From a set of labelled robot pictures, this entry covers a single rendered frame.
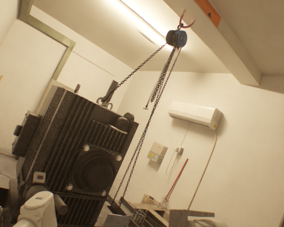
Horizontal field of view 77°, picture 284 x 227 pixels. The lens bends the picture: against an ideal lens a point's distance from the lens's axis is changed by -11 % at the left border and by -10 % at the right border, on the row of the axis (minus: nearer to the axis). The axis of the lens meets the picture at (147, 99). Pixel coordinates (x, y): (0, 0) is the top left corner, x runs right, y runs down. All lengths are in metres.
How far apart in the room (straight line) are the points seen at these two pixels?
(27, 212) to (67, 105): 0.55
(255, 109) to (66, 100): 2.32
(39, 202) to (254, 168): 2.28
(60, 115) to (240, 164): 2.17
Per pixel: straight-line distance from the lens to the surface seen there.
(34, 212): 0.67
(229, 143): 2.76
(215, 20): 2.03
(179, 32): 1.74
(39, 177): 0.90
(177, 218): 0.37
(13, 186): 1.52
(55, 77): 4.28
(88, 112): 1.07
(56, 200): 0.77
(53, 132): 1.05
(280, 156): 2.54
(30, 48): 4.34
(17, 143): 1.35
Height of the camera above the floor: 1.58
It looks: 9 degrees up
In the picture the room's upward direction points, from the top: 24 degrees clockwise
